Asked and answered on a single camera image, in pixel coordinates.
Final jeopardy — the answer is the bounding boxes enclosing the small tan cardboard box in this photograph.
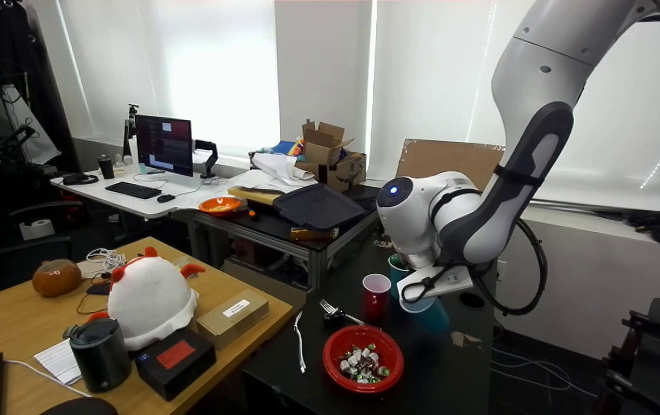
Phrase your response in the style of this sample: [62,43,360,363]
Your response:
[192,288,272,342]

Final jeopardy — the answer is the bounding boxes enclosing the dark office chair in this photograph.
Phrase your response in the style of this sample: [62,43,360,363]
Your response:
[0,165,76,304]

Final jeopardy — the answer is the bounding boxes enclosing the white plush chicken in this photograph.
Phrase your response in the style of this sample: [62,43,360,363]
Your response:
[86,245,209,355]

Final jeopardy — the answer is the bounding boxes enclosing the wooden desk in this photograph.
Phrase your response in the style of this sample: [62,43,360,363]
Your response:
[0,235,297,415]

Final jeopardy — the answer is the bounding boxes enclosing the black metal table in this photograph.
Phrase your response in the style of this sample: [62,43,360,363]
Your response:
[167,200,383,292]

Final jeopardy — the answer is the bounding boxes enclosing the red plastic bowl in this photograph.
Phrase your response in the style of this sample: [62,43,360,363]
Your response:
[320,324,406,396]

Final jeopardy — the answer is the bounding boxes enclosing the black computer monitor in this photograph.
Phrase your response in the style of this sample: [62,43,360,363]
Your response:
[134,114,195,179]

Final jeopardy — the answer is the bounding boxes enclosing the black tumbler cup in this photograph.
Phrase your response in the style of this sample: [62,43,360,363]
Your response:
[97,152,117,182]

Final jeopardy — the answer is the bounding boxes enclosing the white cable strip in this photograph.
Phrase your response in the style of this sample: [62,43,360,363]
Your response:
[290,310,312,378]

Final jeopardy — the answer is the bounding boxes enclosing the red plastic cup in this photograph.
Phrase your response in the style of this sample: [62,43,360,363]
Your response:
[360,272,394,326]

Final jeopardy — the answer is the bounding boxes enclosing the white office desk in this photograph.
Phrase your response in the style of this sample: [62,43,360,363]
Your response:
[49,162,270,223]

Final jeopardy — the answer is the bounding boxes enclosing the open cardboard box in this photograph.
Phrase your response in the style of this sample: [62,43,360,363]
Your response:
[294,117,368,197]

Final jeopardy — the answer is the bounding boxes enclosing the black cylindrical speaker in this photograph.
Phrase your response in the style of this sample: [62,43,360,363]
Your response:
[66,316,134,395]

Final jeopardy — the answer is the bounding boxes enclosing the candies pile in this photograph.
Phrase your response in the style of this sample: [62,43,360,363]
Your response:
[337,343,391,386]

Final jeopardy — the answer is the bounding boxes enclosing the silver metal fork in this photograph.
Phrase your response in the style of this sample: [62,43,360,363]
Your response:
[316,297,365,331]

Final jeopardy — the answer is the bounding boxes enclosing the brown toy football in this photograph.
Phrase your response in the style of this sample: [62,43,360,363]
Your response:
[30,257,86,299]

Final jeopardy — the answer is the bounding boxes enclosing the black chair with red trim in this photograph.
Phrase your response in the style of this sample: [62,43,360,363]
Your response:
[592,295,660,415]

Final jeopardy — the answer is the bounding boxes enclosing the black headphones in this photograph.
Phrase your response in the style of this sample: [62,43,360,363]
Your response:
[60,170,102,188]

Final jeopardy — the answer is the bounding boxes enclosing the white crumpled paper pile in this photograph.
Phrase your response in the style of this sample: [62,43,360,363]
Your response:
[247,151,319,197]

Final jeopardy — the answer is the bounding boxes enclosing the white paper sheet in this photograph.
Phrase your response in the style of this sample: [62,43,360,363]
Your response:
[32,336,83,388]

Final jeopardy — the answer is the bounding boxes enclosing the black box with red label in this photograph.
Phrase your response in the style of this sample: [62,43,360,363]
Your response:
[131,328,218,403]

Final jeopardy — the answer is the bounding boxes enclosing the clear glass jar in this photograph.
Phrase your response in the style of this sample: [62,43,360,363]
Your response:
[81,248,128,282]

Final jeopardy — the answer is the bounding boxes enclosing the dark blue bin lid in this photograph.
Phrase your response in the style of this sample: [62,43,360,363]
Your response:
[270,182,368,233]

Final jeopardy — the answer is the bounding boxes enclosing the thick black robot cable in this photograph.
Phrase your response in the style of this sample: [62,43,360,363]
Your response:
[401,216,548,318]

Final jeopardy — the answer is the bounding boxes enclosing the orange bowl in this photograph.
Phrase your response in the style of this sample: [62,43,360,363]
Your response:
[195,193,248,222]

